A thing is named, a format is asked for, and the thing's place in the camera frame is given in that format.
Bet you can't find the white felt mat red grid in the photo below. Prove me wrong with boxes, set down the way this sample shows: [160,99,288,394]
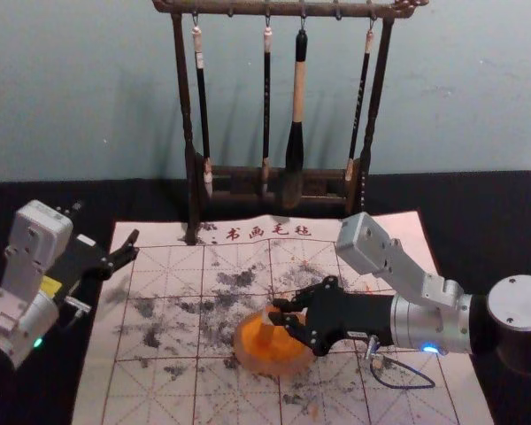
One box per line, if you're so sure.
[70,211,496,425]

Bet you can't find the thick tan calligraphy brush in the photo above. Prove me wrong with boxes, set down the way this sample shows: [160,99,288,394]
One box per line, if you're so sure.
[277,28,311,210]

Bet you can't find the dark wooden brush rack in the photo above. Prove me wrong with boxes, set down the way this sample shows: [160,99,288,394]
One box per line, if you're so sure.
[151,0,430,247]

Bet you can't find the orange paint dish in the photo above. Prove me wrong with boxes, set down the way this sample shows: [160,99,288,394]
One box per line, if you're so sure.
[233,305,313,378]

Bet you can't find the thin black calligraphy brush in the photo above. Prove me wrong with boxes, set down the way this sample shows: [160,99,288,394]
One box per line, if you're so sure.
[189,24,215,199]
[259,26,274,199]
[344,28,378,183]

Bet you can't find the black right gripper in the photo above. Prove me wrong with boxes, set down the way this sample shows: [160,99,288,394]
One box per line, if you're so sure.
[267,274,395,358]

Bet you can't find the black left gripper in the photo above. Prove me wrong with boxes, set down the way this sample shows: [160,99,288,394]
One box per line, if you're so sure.
[42,228,141,306]

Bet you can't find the black table cloth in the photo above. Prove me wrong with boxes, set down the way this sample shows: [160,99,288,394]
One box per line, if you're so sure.
[0,170,531,425]

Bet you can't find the thin dark right gripper cable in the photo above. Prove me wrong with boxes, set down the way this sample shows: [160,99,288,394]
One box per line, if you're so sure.
[365,335,437,391]

